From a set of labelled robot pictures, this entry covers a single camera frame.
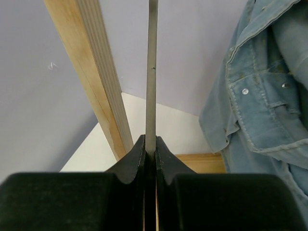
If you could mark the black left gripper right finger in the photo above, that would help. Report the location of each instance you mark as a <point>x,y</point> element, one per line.
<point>188,201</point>

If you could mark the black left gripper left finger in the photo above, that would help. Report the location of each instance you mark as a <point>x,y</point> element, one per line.
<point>77,201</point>

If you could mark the light blue buttoned denim skirt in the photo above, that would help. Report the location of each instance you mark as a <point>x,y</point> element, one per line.
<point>256,114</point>

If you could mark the grey metal hanger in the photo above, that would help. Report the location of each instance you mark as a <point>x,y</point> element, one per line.
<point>150,119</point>

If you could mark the wooden clothes rack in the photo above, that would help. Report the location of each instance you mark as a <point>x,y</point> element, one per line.
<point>81,28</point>

